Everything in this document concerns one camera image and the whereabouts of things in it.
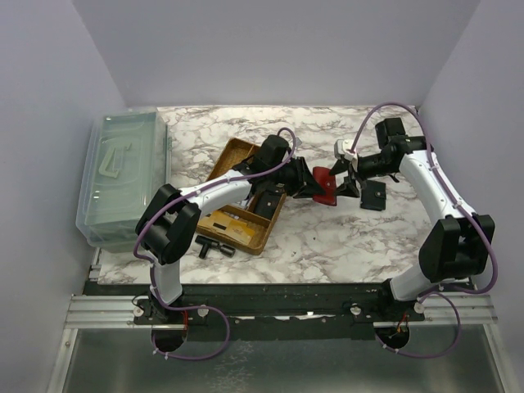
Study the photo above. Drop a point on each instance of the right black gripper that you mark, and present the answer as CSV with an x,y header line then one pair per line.
x,y
349,173

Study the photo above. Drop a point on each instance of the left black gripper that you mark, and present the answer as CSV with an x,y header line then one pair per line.
x,y
303,176

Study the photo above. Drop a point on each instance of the red card holder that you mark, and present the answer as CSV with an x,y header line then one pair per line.
x,y
329,185

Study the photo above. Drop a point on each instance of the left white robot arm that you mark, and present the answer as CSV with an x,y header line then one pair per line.
x,y
167,226

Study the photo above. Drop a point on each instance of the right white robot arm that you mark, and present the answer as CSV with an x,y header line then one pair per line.
x,y
457,245

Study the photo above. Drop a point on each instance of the black card holder in tray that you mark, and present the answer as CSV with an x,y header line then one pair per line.
x,y
267,203

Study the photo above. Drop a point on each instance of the gold cards in tray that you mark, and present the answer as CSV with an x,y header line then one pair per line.
x,y
223,225

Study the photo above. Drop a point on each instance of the black T-shaped tool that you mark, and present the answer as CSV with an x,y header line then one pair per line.
x,y
208,244

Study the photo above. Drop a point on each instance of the clear plastic storage box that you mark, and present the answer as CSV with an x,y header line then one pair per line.
x,y
127,161

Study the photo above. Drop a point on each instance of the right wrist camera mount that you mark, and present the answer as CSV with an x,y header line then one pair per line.
x,y
344,149

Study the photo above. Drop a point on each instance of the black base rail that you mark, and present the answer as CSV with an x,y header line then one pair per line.
x,y
278,312

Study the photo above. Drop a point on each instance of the aluminium frame rail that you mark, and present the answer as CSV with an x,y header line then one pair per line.
x,y
102,312

